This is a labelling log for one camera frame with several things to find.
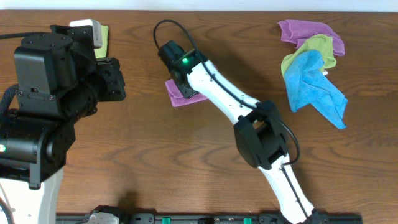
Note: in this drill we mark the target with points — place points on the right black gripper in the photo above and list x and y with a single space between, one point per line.
188 90

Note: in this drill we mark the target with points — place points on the folded green cloth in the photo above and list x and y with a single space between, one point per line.
102 51

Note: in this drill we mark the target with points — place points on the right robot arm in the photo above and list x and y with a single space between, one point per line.
260 135

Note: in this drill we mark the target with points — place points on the blue cloth in pile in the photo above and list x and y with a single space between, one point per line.
307 85

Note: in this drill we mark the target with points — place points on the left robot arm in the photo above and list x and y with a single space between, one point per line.
60 81

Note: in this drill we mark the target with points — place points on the green cloth in pile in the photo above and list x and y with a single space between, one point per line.
323 46

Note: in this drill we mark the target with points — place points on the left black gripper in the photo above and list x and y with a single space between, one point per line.
112 78

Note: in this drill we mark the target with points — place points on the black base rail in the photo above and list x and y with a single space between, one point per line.
108 214

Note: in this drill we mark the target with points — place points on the purple cloth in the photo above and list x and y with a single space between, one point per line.
177 100
298 31

